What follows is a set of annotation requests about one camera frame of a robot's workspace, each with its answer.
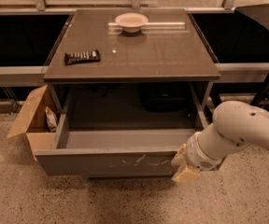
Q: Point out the crumpled packet in box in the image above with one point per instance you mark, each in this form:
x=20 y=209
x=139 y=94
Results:
x=51 y=119

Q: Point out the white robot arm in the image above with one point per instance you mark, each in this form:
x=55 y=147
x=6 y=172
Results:
x=235 y=126

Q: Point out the open cardboard box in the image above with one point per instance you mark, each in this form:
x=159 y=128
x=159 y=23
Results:
x=32 y=120

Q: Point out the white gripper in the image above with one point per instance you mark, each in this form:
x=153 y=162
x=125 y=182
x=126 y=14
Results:
x=197 y=156

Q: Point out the grey top drawer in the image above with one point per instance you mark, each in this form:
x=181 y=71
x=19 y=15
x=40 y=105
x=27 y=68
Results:
x=109 y=134

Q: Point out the white bowl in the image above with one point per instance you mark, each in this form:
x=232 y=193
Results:
x=131 y=22

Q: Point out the dark snack bar packet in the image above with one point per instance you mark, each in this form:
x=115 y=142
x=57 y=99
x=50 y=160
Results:
x=88 y=56

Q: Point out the grey cabinet with top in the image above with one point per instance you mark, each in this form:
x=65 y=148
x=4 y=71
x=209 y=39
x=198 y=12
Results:
x=161 y=59

